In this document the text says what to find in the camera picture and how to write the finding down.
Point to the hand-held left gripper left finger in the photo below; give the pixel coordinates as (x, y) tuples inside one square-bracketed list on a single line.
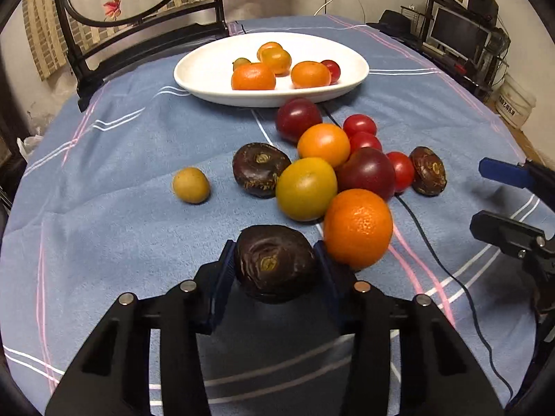
[(223, 277)]

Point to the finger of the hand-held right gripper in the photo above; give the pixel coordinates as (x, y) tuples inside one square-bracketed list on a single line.
[(498, 225), (498, 171)]

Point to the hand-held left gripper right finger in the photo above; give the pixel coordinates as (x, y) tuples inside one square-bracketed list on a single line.
[(325, 271)]

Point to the large dimpled orange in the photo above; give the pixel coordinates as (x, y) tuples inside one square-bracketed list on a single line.
[(357, 234)]

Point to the dark brown water chestnut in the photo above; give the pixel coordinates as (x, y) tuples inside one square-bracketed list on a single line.
[(260, 169), (428, 171), (275, 264)]

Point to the yellow-green orange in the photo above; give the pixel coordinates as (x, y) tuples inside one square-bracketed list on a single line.
[(306, 188)]

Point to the small yellow fruit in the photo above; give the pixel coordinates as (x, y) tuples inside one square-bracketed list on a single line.
[(190, 185)]

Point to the red cherry tomato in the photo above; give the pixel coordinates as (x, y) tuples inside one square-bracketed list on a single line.
[(366, 142), (360, 125), (334, 69), (401, 171)]

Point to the dark red plum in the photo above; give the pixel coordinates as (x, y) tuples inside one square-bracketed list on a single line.
[(368, 173), (299, 117)]

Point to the smooth orange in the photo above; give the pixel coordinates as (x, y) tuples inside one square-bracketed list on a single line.
[(324, 145), (253, 76), (310, 74)]

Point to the white oval plate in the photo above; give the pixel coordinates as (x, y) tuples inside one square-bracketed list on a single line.
[(208, 73)]

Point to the white plastic bucket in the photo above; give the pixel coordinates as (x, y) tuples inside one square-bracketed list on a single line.
[(514, 99)]

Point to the blue striped tablecloth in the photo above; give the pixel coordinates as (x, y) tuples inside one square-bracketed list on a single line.
[(130, 247)]

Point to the computer monitor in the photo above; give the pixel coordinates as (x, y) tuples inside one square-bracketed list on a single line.
[(459, 30)]

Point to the black speaker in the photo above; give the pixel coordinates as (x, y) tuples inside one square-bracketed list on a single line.
[(481, 2)]

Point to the black computer desk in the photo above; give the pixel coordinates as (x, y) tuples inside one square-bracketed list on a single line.
[(429, 8)]

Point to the black hat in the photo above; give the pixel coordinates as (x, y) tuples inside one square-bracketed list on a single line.
[(392, 21)]

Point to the yellowish small orange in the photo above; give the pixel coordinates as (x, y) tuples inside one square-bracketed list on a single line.
[(277, 61), (265, 47)]

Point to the white plastic bag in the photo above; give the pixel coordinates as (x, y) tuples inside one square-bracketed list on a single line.
[(28, 143)]

